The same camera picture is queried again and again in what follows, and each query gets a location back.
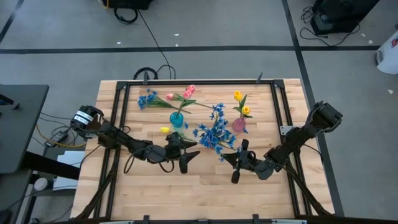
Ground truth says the blue artificial flower bunch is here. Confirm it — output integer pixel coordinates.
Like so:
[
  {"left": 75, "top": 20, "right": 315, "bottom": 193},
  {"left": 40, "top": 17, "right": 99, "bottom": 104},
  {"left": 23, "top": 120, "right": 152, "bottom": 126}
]
[
  {"left": 208, "top": 103, "right": 228, "bottom": 138},
  {"left": 192, "top": 123, "right": 247, "bottom": 163},
  {"left": 137, "top": 88, "right": 192, "bottom": 114}
]

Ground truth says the black support beam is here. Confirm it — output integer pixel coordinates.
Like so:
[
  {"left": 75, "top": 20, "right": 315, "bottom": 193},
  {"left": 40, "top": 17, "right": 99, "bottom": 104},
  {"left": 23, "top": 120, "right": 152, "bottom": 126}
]
[{"left": 23, "top": 151, "right": 81, "bottom": 180}]

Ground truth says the black cable bundle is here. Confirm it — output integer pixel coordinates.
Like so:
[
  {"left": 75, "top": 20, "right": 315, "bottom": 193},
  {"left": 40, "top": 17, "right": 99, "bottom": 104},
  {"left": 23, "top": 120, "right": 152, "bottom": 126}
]
[{"left": 299, "top": 5, "right": 362, "bottom": 47}]

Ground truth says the silver mounting plate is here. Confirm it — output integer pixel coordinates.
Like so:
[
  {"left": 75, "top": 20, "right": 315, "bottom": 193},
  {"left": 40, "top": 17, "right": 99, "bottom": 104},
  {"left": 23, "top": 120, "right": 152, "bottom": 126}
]
[{"left": 279, "top": 124, "right": 295, "bottom": 136}]

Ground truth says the white paper sheet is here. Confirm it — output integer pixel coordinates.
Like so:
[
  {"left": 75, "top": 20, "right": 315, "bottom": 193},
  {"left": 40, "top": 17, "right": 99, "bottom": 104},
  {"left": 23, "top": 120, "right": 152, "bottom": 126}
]
[{"left": 52, "top": 151, "right": 85, "bottom": 191}]

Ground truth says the black aluminium table frame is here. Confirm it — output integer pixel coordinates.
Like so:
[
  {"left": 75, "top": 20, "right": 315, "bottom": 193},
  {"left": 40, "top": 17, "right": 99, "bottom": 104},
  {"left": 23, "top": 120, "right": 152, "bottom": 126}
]
[{"left": 73, "top": 79, "right": 335, "bottom": 224}]

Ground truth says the teal glass vase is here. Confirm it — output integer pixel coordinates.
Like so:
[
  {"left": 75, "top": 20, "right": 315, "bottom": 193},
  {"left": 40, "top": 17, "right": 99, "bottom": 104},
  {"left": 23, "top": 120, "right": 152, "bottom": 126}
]
[{"left": 169, "top": 111, "right": 185, "bottom": 128}]

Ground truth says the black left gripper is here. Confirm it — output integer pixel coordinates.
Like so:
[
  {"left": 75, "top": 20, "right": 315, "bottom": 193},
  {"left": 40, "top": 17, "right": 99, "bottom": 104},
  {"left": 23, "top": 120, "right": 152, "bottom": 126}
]
[{"left": 165, "top": 131, "right": 201, "bottom": 174}]

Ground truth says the looped black cable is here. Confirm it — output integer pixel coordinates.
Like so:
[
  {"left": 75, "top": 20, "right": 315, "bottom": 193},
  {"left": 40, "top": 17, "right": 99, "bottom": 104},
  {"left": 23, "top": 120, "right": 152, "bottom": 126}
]
[{"left": 132, "top": 64, "right": 177, "bottom": 81}]

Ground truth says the coiled black cable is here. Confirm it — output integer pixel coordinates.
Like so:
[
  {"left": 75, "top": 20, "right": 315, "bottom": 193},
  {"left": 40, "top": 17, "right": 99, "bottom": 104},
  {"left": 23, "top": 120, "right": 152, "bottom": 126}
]
[{"left": 113, "top": 6, "right": 139, "bottom": 26}]

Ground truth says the black desk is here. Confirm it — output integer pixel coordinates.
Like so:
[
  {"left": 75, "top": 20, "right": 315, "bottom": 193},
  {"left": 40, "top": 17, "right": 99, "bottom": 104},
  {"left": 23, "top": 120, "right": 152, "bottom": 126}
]
[{"left": 0, "top": 83, "right": 50, "bottom": 174}]

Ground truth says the black power adapter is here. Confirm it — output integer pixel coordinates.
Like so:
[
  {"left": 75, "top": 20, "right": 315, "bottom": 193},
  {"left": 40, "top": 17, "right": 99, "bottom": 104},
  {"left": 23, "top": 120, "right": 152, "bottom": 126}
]
[{"left": 44, "top": 130, "right": 69, "bottom": 147}]

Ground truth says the long black floor cable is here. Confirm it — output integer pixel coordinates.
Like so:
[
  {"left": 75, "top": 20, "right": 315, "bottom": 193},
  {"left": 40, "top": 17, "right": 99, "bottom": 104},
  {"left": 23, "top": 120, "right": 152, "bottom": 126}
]
[{"left": 137, "top": 9, "right": 173, "bottom": 79}]

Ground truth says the white plastic bin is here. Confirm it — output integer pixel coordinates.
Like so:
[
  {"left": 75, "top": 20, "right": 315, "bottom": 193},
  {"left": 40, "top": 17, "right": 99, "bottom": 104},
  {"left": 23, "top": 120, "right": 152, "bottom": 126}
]
[{"left": 374, "top": 29, "right": 398, "bottom": 75}]

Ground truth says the purple glass vase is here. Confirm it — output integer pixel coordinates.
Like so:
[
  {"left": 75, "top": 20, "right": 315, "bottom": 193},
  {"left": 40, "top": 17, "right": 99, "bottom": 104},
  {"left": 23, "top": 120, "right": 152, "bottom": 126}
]
[{"left": 231, "top": 116, "right": 246, "bottom": 133}]

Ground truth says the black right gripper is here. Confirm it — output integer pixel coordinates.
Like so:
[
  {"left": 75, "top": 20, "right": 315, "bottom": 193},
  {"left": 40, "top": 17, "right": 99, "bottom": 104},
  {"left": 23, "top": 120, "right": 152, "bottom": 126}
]
[{"left": 221, "top": 139, "right": 261, "bottom": 184}]

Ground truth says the large black equipment box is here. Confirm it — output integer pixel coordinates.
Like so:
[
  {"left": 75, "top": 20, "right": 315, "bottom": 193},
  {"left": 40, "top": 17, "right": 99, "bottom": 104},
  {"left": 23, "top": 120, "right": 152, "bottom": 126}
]
[{"left": 310, "top": 0, "right": 381, "bottom": 35}]

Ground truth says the black equipment case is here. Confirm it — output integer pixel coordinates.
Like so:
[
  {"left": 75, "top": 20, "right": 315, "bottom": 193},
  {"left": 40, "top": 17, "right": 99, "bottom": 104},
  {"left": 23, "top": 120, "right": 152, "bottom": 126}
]
[{"left": 107, "top": 0, "right": 154, "bottom": 10}]

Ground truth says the yellow cable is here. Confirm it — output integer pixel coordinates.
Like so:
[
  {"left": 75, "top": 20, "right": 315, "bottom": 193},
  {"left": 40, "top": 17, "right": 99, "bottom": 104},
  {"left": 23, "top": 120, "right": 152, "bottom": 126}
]
[{"left": 35, "top": 124, "right": 88, "bottom": 149}]

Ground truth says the white round object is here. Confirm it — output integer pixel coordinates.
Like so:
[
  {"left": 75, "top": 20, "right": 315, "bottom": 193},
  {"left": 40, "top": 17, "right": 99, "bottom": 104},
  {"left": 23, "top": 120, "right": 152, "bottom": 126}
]
[{"left": 33, "top": 177, "right": 49, "bottom": 192}]

